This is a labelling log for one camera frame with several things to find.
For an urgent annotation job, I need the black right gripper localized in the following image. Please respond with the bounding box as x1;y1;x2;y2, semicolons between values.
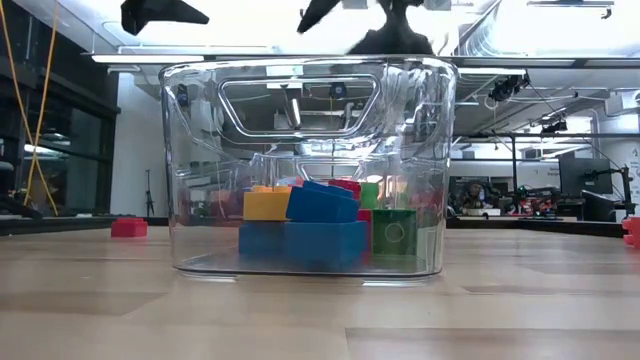
296;0;437;57

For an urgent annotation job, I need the clear plastic bin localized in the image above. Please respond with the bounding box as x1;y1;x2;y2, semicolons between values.
158;54;459;281
249;148;446;226

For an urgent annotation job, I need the black office chair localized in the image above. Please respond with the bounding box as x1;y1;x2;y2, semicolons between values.
582;189;617;221

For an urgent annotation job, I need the black computer monitor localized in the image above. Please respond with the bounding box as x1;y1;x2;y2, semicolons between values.
558;157;614;197

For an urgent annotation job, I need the black aluminium table frame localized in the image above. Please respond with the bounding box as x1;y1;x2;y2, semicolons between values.
0;215;626;239

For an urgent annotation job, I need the black vertical post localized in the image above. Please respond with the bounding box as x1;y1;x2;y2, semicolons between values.
510;134;519;201

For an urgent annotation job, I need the small orange toy brick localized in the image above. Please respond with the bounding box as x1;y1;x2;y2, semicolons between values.
621;215;640;250

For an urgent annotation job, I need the small red toy brick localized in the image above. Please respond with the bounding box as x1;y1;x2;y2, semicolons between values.
110;216;149;239

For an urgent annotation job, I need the black tripod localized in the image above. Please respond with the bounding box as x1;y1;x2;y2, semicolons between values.
143;168;155;218

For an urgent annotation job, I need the yellow cable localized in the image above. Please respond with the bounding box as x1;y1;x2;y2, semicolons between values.
23;0;59;207
0;0;60;217

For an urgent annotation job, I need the yellow toy brick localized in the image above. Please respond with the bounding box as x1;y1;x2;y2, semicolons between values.
242;185;294;222

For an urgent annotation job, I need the black ceiling-mounted device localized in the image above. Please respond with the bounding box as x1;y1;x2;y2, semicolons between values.
488;73;532;103
541;119;570;135

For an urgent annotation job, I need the ceiling light strip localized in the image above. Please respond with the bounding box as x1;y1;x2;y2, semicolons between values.
91;53;206;65

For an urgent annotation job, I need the person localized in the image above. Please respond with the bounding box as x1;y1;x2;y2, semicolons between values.
458;179;487;211

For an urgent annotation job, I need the large red toy brick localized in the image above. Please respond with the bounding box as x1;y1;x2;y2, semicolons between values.
327;178;362;201

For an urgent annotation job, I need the blue toy brick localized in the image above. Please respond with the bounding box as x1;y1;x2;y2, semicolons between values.
285;179;361;225
283;219;370;269
237;221;287;257

